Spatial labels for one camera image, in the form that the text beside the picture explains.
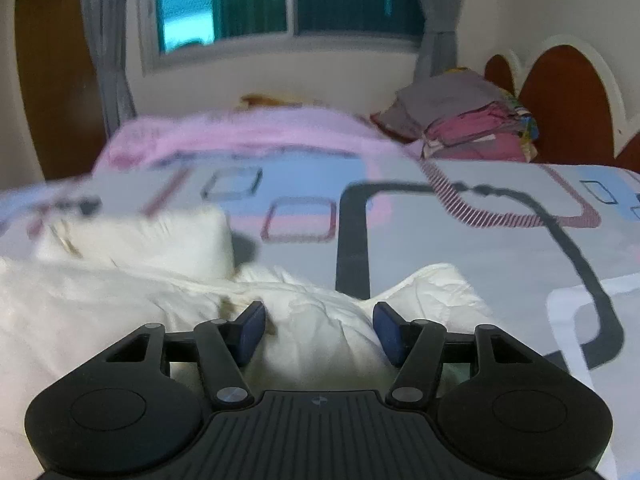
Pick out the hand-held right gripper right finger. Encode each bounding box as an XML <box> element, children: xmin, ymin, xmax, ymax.
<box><xmin>372</xmin><ymin>301</ymin><xmax>539</xmax><ymax>407</ymax></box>

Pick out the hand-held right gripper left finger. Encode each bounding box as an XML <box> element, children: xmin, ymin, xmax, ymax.
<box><xmin>102</xmin><ymin>301</ymin><xmax>268</xmax><ymax>409</ymax></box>

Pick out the white puffer jacket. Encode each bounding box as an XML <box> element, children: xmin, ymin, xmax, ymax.
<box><xmin>0</xmin><ymin>206</ymin><xmax>503</xmax><ymax>480</ymax></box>

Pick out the pile of folded clothes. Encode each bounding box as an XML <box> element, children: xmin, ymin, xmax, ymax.
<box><xmin>371</xmin><ymin>67</ymin><xmax>517</xmax><ymax>142</ymax></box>

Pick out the bed with patterned sheet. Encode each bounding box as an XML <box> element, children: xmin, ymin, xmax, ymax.
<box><xmin>0</xmin><ymin>156</ymin><xmax>640</xmax><ymax>480</ymax></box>

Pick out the pink blanket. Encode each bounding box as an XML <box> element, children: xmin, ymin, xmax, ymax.
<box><xmin>94</xmin><ymin>109</ymin><xmax>423</xmax><ymax>173</ymax></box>

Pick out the pink folded cloth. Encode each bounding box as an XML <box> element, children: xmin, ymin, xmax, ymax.
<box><xmin>421</xmin><ymin>101</ymin><xmax>538</xmax><ymax>163</ymax></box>

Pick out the yellow printed pillow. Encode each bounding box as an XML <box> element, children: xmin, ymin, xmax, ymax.
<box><xmin>236</xmin><ymin>92</ymin><xmax>303</xmax><ymax>111</ymax></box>

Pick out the colourful printed folded cloth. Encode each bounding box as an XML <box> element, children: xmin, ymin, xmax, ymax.
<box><xmin>500</xmin><ymin>91</ymin><xmax>542</xmax><ymax>155</ymax></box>

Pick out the brown and white headboard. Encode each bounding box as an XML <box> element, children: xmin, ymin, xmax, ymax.
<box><xmin>481</xmin><ymin>34</ymin><xmax>640</xmax><ymax>172</ymax></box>

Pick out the dark wooden door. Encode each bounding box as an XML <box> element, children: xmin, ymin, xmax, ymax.
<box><xmin>14</xmin><ymin>0</ymin><xmax>107</xmax><ymax>182</ymax></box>

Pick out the grey curtain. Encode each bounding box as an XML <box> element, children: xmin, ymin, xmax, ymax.
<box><xmin>406</xmin><ymin>0</ymin><xmax>475</xmax><ymax>82</ymax></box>
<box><xmin>79</xmin><ymin>0</ymin><xmax>137</xmax><ymax>138</ymax></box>

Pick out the window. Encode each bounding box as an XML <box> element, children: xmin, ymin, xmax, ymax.
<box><xmin>139</xmin><ymin>0</ymin><xmax>427</xmax><ymax>77</ymax></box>

